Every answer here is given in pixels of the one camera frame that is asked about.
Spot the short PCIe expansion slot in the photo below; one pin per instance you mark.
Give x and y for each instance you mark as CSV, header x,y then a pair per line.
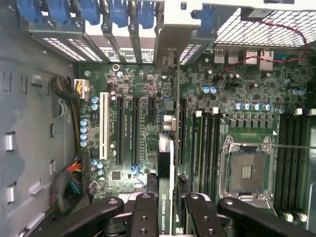
x,y
151,107

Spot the white power connector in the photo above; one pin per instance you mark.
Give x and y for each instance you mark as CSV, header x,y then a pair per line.
x,y
82,89

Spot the black open PC case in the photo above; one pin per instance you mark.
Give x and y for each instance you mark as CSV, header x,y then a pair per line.
x,y
32,111

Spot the black square chipset chip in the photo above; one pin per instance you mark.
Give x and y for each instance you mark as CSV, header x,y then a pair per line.
x,y
116,175

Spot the long PCIe expansion slot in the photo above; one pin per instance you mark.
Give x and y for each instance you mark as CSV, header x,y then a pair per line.
x,y
136,130
120,130
182,130

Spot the thin socket locking lever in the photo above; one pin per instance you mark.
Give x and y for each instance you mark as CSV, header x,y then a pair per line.
x,y
296,146

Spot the green motherboard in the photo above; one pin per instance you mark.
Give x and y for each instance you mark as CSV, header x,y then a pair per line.
x,y
143,81

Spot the blue slot retainer clip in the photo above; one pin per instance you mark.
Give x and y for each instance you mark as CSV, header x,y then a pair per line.
x,y
119,12
146,13
30,10
90,11
60,11
206,19

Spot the white PCI expansion slot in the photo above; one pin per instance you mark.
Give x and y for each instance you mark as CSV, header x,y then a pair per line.
x,y
104,126

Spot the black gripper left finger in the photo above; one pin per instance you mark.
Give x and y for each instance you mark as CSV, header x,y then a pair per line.
x,y
145,217

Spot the open metal socket cover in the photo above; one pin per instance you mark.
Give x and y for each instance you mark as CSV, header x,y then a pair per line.
x,y
256,203

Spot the CPU socket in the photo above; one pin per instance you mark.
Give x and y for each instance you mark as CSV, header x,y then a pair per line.
x,y
248,170

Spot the installed RAM stick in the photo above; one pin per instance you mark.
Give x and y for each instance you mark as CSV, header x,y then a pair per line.
x,y
197,148

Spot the metal slot cover bracket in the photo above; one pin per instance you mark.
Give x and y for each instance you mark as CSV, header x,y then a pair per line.
x,y
135,44
112,44

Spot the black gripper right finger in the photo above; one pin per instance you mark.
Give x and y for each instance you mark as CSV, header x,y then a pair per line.
x,y
200,217

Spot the silver rear port block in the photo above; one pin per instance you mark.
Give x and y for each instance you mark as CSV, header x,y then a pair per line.
x,y
243,59

